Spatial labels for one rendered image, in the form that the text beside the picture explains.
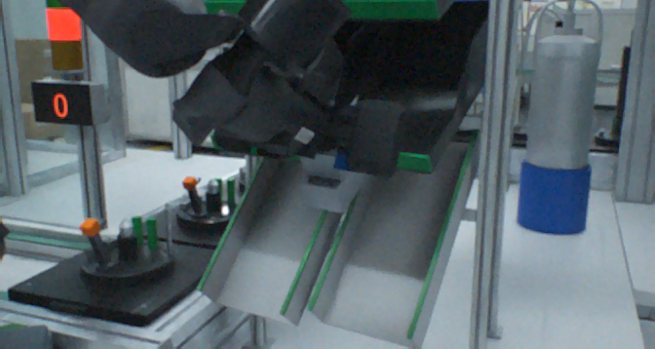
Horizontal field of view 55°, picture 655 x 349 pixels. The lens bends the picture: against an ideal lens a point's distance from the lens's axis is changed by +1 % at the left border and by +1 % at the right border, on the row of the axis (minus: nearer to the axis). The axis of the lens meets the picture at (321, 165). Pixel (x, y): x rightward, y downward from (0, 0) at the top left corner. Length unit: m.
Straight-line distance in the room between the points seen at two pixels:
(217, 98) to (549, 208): 1.16
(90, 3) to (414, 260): 0.48
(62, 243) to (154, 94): 5.45
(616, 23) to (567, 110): 6.50
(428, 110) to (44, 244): 0.77
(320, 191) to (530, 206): 0.99
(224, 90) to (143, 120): 6.36
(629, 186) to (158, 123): 5.39
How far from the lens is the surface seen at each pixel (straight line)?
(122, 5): 0.47
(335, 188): 0.59
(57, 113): 1.17
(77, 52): 1.16
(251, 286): 0.83
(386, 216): 0.82
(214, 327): 0.95
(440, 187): 0.83
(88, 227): 0.94
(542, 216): 1.54
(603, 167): 1.97
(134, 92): 6.84
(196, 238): 1.14
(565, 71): 1.48
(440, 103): 0.80
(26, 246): 1.30
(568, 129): 1.50
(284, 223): 0.85
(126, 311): 0.90
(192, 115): 0.46
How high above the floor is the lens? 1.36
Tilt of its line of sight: 14 degrees down
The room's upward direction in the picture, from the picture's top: straight up
